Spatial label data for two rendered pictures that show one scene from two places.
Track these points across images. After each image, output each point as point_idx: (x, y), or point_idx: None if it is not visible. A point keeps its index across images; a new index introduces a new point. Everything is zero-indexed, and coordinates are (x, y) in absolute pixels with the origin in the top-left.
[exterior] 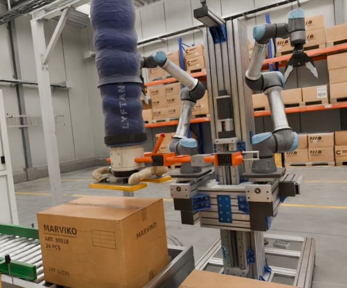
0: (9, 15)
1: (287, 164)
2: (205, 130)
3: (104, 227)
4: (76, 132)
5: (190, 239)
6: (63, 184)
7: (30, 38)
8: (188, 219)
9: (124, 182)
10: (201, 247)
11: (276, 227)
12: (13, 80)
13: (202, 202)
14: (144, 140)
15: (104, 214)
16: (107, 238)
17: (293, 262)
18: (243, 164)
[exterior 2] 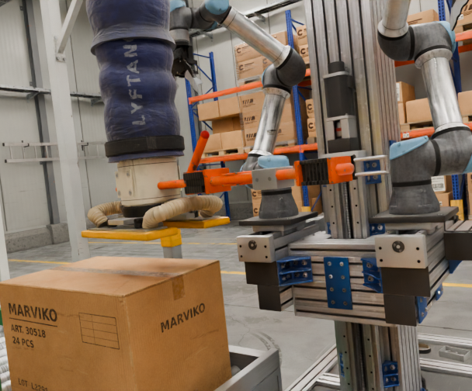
0: None
1: None
2: None
3: (98, 308)
4: None
5: (295, 340)
6: (104, 250)
7: None
8: (270, 301)
9: (137, 226)
10: (311, 354)
11: (449, 324)
12: (29, 89)
13: (296, 269)
14: (178, 149)
15: (104, 285)
16: (104, 329)
17: None
18: (377, 201)
